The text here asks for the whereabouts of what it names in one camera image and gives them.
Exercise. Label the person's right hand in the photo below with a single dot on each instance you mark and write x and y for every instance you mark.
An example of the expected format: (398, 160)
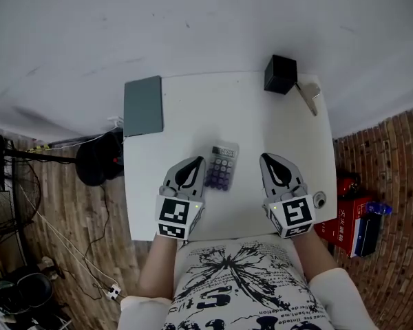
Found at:
(294, 192)

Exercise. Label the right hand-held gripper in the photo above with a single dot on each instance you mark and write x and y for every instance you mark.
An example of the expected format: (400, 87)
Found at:
(296, 215)

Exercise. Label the grey calculator with purple keys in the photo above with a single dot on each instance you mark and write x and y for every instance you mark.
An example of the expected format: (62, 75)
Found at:
(222, 167)

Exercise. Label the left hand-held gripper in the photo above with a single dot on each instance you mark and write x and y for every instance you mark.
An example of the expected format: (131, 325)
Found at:
(173, 215)

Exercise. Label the grey notebook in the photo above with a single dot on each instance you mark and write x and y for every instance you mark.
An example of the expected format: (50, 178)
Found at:
(143, 107)

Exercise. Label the blue-capped plastic bottle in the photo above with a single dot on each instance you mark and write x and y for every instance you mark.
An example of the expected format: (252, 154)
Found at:
(378, 208)

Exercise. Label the white printed shirt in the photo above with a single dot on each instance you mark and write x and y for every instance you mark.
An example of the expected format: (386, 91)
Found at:
(241, 287)

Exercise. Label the white power strip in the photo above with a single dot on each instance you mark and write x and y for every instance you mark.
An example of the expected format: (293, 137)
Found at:
(114, 291)

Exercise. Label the black chair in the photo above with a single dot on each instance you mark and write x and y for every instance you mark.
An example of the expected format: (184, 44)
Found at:
(27, 292)

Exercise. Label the black floor fan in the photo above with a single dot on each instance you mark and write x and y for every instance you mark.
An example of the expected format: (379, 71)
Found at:
(91, 160)

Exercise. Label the person's left forearm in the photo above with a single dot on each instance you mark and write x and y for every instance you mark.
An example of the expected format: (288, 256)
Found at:
(158, 270)

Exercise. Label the red box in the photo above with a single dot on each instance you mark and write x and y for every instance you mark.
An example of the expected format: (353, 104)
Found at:
(342, 225)

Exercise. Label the white table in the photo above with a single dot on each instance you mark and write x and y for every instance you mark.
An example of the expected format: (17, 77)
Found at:
(234, 115)

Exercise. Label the black flat box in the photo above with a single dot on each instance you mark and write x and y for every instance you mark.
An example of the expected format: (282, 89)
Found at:
(370, 234)

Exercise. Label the grey stapler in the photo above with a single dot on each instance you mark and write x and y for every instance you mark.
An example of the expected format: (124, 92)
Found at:
(309, 96)

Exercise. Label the black pen holder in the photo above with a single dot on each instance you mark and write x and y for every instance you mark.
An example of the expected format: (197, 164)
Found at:
(280, 76)

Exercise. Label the person's right forearm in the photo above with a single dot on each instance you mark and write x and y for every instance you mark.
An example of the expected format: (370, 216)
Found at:
(311, 256)

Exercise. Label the person's left hand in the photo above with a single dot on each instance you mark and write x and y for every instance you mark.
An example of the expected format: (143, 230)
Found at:
(172, 192)

